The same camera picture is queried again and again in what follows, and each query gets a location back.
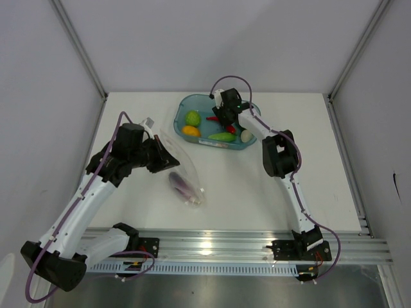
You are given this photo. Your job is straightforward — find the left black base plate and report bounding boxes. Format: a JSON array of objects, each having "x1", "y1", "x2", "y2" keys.
[{"x1": 137, "y1": 237, "x2": 160, "y2": 258}]

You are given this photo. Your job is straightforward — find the white egg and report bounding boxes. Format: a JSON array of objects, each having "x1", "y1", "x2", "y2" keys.
[{"x1": 240, "y1": 130, "x2": 253, "y2": 143}]

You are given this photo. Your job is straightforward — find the aluminium mounting rail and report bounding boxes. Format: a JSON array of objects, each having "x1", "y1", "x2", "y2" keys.
[{"x1": 139, "y1": 230, "x2": 393, "y2": 265}]

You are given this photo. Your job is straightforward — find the orange mango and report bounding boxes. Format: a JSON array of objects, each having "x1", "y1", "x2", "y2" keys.
[{"x1": 181, "y1": 125, "x2": 201, "y2": 137}]

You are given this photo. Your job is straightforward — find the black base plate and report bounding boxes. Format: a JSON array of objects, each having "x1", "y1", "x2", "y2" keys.
[
  {"x1": 137, "y1": 237, "x2": 160, "y2": 258},
  {"x1": 265, "y1": 240, "x2": 332, "y2": 261}
]

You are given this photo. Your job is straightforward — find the aluminium frame post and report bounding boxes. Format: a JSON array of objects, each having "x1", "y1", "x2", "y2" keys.
[
  {"x1": 48, "y1": 0, "x2": 109, "y2": 100},
  {"x1": 326, "y1": 0, "x2": 394, "y2": 100}
]

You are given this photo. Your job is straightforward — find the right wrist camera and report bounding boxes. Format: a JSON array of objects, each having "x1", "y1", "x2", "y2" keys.
[{"x1": 213, "y1": 89, "x2": 224, "y2": 108}]

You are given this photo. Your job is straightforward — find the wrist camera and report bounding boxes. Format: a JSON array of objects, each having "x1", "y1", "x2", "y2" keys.
[
  {"x1": 213, "y1": 89, "x2": 224, "y2": 108},
  {"x1": 139, "y1": 117, "x2": 154, "y2": 138}
]

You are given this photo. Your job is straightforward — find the right aluminium frame post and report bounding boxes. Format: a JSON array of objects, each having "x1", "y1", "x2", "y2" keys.
[{"x1": 326, "y1": 0, "x2": 394, "y2": 100}]

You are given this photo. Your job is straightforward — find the white slotted cable duct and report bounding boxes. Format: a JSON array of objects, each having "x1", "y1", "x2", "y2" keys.
[{"x1": 88, "y1": 260, "x2": 314, "y2": 277}]

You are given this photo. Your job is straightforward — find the clear zip top bag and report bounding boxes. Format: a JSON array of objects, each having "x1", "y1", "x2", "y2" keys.
[{"x1": 159, "y1": 130, "x2": 206, "y2": 208}]

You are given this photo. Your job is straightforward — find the left aluminium frame post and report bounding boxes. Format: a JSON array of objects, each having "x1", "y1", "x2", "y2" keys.
[{"x1": 48, "y1": 0, "x2": 109, "y2": 100}]

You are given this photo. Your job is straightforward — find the green custard apple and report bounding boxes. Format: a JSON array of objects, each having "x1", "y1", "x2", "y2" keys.
[{"x1": 184, "y1": 110, "x2": 202, "y2": 127}]

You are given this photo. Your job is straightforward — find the red chili pepper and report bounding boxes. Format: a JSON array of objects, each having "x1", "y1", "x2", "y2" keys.
[{"x1": 206, "y1": 116, "x2": 236, "y2": 135}]

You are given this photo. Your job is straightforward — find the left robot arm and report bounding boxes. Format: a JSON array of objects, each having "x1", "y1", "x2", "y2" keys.
[{"x1": 21, "y1": 123, "x2": 180, "y2": 291}]

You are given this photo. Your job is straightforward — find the purple eggplant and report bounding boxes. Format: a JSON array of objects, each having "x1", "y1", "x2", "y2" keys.
[{"x1": 168, "y1": 171, "x2": 202, "y2": 206}]

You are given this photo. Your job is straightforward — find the teal plastic bin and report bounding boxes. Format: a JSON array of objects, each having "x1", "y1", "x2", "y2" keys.
[{"x1": 173, "y1": 94, "x2": 257, "y2": 150}]

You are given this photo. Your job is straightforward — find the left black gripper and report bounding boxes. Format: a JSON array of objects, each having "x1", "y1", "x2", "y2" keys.
[{"x1": 130, "y1": 135, "x2": 180, "y2": 173}]

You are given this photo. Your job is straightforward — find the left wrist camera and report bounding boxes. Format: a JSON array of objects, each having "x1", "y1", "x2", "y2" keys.
[{"x1": 139, "y1": 117, "x2": 154, "y2": 138}]

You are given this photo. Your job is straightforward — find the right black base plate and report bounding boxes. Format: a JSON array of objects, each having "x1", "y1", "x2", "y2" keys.
[{"x1": 265, "y1": 240, "x2": 332, "y2": 261}]

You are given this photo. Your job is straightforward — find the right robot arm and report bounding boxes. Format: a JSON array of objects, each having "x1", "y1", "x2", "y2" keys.
[{"x1": 209, "y1": 88, "x2": 325, "y2": 261}]

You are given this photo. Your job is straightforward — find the light green cucumber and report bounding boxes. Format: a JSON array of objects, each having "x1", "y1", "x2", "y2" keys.
[{"x1": 207, "y1": 132, "x2": 236, "y2": 142}]

